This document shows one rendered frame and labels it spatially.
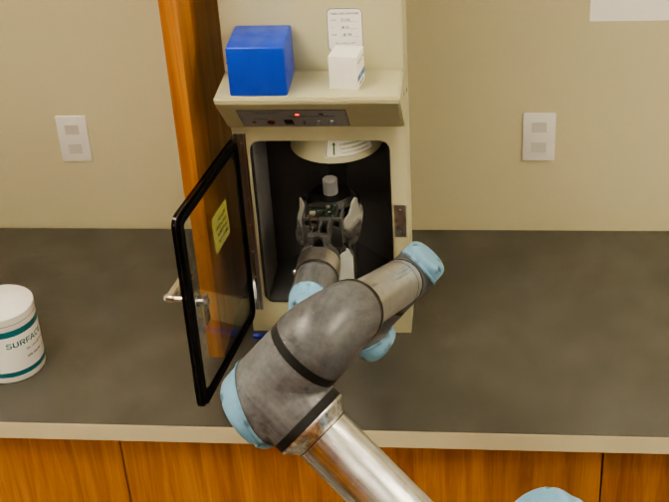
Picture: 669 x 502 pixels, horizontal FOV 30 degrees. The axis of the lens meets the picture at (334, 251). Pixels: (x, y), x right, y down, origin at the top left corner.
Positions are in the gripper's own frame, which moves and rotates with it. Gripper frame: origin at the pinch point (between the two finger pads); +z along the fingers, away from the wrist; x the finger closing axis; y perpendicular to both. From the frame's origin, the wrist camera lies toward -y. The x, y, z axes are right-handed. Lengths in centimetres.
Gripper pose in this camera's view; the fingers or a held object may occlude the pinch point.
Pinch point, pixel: (332, 210)
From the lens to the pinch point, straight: 233.9
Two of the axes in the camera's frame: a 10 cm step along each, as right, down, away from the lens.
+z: 1.0, -5.6, 8.2
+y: -0.6, -8.3, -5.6
